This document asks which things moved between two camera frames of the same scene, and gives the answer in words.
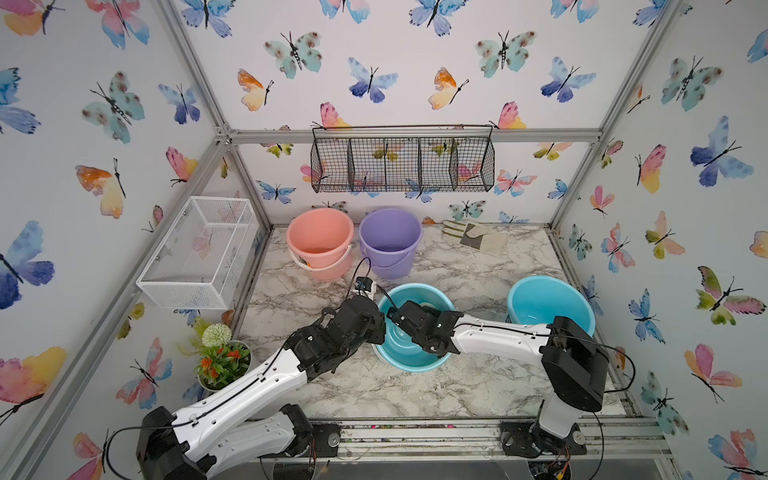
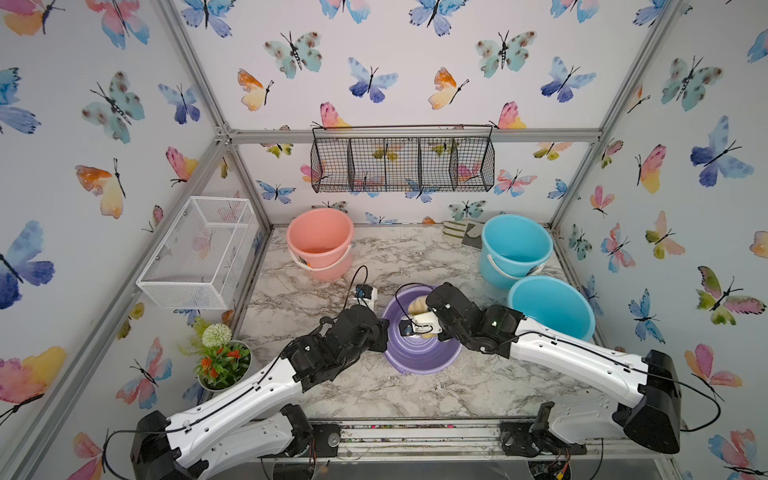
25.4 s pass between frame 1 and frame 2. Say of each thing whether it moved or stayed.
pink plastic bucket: stayed
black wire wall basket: stayed
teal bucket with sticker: moved
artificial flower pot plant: stayed
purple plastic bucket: moved
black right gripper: moved
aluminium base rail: stayed
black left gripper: stayed
